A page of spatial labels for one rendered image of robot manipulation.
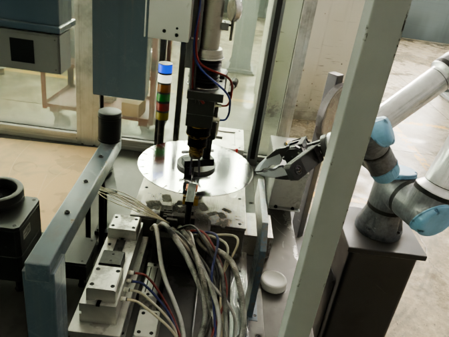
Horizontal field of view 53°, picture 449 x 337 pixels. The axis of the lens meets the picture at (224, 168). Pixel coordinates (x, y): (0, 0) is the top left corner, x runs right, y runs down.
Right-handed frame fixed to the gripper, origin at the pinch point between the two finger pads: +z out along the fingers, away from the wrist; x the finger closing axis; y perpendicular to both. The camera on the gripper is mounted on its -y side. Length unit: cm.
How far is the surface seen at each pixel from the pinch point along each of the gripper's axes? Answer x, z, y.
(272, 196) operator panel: -17.1, 9.6, 22.4
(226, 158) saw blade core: 3.8, 12.6, 10.0
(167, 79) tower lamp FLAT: 31.8, 25.5, 20.0
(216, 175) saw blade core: 3.1, 11.6, -2.0
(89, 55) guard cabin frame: 50, 55, 28
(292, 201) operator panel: -21.5, 4.6, 24.7
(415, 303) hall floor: -123, -5, 96
